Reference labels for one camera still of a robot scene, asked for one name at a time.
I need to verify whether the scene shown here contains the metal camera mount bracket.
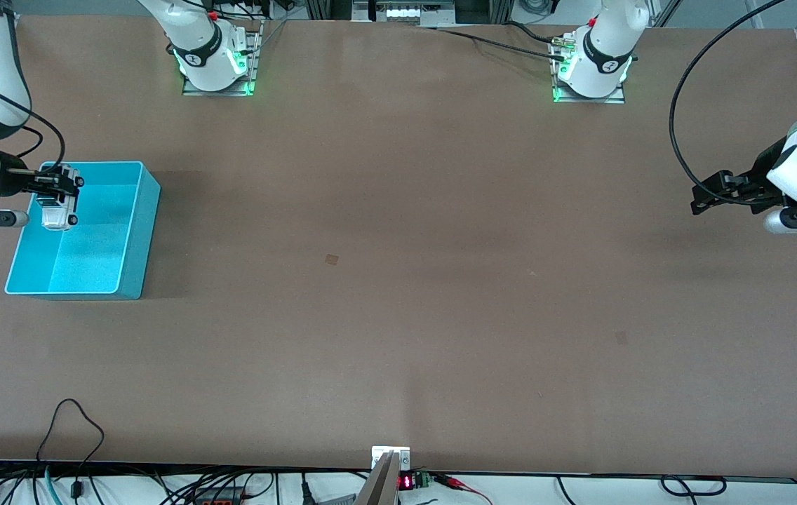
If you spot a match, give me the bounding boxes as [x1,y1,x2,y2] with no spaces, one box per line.
[354,446,411,505]

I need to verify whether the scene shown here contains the teal plastic storage bin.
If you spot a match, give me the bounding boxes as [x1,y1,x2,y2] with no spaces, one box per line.
[5,161,161,301]

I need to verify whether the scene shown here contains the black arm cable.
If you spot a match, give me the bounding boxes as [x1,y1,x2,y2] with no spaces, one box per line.
[0,69,66,173]
[669,0,789,208]

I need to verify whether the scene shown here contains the thin black looped cable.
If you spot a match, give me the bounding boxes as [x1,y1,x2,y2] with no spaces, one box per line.
[37,398,105,492]

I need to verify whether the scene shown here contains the long black table cable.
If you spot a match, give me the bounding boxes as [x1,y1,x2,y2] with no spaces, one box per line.
[430,27,571,64]

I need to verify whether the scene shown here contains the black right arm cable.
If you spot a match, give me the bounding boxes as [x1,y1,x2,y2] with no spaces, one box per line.
[0,69,66,173]

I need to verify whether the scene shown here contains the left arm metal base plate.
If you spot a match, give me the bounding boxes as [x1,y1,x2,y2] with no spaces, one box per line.
[551,39,626,105]

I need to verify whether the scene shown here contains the short black table cable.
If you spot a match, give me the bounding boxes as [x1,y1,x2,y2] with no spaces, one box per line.
[504,21,568,44]

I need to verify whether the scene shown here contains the red clip wire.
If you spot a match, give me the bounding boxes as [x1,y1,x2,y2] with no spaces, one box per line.
[434,474,494,505]

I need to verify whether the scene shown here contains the black power strip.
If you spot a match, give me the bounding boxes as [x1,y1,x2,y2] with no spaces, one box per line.
[192,484,245,505]

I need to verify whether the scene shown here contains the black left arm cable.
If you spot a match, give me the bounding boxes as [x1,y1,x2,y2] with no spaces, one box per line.
[669,0,789,208]

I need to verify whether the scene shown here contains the lit control box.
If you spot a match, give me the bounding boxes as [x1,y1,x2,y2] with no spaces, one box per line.
[353,0,455,27]

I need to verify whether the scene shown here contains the white jeep toy black roof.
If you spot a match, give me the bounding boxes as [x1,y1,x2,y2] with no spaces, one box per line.
[41,165,82,232]

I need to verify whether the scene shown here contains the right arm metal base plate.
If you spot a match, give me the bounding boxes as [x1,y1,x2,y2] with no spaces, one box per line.
[182,28,259,97]

